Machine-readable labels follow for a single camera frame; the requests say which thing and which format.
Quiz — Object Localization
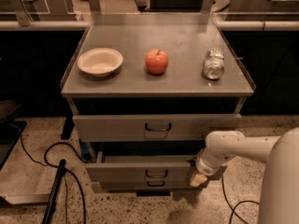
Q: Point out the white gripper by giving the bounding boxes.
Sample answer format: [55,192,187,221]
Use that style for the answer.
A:
[190,148,221,188]

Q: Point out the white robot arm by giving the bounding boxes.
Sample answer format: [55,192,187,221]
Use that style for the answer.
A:
[190,128,299,224]

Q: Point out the grey drawer cabinet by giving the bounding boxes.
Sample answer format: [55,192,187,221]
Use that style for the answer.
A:
[59,12,256,198]

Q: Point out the clear plastic bottle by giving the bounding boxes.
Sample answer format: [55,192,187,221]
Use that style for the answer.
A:
[203,48,224,80]

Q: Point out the red apple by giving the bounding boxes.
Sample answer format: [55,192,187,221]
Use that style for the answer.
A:
[145,49,169,75]

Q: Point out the white paper bowl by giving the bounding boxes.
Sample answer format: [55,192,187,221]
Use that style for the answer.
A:
[78,48,123,77]

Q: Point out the black pole on floor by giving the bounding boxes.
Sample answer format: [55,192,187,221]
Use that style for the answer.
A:
[42,160,66,224]

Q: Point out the black device at left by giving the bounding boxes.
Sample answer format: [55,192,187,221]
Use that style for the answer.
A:
[0,100,26,170]

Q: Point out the black cable right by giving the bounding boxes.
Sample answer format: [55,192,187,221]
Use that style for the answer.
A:
[221,175,261,224]

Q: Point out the black cable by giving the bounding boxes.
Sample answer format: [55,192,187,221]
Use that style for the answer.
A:
[221,175,261,224]
[8,123,93,224]

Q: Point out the black cable left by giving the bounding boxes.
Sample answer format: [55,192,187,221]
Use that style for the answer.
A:
[8,123,93,224]

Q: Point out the white horizontal rail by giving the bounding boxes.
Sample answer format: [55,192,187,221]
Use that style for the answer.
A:
[0,21,299,31]

